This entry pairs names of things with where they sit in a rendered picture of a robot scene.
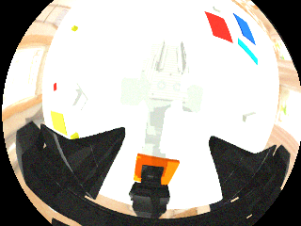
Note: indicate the blue flat plate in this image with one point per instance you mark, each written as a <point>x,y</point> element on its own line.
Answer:
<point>244,28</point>

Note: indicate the small yellow block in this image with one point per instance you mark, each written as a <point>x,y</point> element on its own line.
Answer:
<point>74,135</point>
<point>74,28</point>

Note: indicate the cyan flat bar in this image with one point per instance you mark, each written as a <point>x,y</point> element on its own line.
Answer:
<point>242,44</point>

